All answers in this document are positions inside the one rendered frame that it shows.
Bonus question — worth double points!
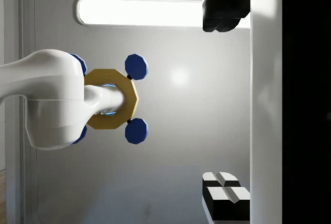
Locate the drone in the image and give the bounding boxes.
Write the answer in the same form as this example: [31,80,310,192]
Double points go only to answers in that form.
[68,53,149,146]

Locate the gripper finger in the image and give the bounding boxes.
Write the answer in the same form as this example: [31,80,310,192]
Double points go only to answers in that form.
[202,0,251,33]
[201,171,251,224]

